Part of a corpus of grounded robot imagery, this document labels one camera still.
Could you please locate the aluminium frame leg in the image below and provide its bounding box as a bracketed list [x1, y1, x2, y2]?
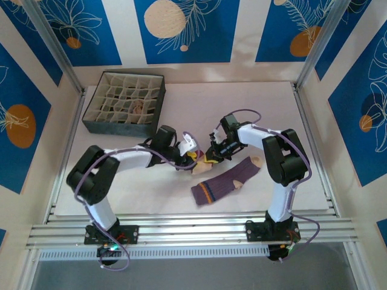
[16, 249, 41, 290]
[343, 241, 371, 290]

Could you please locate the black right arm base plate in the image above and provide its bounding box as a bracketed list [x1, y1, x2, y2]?
[245, 222, 301, 243]

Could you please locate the dark organizer box with dividers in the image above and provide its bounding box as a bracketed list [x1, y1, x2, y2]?
[82, 71, 167, 138]

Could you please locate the aluminium corner post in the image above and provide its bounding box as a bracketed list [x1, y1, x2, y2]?
[295, 0, 354, 91]
[22, 0, 85, 95]

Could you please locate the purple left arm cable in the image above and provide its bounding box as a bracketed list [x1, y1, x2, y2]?
[74, 130, 201, 272]

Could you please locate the beige sock with red toe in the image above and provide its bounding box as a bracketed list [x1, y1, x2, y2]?
[190, 150, 222, 176]

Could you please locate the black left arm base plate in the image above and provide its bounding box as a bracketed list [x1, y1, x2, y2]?
[83, 225, 140, 245]

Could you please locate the aluminium side rail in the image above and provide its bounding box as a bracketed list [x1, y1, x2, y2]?
[291, 84, 341, 217]
[44, 90, 88, 225]

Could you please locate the brown argyle sock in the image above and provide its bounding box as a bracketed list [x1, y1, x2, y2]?
[129, 99, 146, 116]

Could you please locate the white slotted cable duct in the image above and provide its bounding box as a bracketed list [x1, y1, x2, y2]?
[37, 245, 270, 262]

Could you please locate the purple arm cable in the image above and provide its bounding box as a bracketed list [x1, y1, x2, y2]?
[74, 130, 201, 272]
[216, 108, 320, 263]

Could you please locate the aluminium front mounting rail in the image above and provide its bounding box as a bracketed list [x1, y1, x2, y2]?
[25, 213, 362, 250]

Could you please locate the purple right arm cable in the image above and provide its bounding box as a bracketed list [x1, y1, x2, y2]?
[216, 108, 320, 263]

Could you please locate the purple striped sock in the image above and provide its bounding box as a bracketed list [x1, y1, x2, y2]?
[190, 156, 262, 207]

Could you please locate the black controller module with LED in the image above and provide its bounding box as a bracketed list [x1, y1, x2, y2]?
[267, 243, 296, 262]
[96, 245, 120, 266]

